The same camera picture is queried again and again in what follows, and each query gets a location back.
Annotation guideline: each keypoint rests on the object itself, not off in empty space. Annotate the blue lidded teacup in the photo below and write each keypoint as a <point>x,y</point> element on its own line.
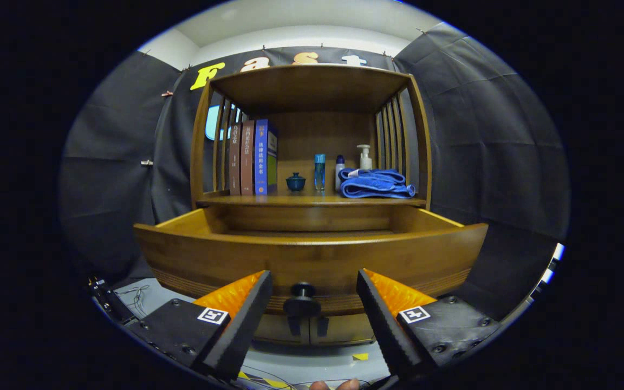
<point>296,184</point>

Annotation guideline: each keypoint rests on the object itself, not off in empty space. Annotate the blue book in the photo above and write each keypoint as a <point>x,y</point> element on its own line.
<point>260,162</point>

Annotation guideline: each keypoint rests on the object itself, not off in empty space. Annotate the clear blue bottle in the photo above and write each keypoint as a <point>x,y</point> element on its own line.
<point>320,173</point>

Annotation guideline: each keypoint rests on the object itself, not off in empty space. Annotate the black floor device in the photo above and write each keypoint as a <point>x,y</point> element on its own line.
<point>107,300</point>

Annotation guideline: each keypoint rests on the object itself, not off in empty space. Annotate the reddish brown book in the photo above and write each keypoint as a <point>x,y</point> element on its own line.
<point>247,162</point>

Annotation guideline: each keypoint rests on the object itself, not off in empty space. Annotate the wooden cabinet door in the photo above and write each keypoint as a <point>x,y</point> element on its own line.
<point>274,329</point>
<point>344,327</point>

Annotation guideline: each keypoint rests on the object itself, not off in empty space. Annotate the white pump bottle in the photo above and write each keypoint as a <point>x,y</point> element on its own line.
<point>365,160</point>

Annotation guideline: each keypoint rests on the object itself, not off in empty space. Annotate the wooden cabinet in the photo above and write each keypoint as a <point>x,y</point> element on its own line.
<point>317,135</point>

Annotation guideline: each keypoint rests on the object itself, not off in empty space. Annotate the wooden drawer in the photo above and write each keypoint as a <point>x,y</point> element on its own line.
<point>312,260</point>

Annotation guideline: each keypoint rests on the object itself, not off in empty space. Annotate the blue folded towel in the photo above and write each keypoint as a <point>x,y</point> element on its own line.
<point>371,187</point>

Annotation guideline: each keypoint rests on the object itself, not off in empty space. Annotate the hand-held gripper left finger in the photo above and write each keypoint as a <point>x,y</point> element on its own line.
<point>244,325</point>

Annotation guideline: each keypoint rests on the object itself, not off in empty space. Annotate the white bottle blue cap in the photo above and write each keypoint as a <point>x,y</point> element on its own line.
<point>339,165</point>

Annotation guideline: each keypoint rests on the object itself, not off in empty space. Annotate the yellow floor tape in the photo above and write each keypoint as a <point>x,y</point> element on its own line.
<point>360,356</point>

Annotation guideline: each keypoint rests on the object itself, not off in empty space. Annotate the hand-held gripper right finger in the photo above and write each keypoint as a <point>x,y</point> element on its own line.
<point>388,325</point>

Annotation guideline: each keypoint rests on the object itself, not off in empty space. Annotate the wooden countertop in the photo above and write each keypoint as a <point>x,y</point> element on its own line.
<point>312,199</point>

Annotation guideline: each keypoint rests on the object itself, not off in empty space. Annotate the dark brown book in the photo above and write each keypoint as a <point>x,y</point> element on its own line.
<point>235,162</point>

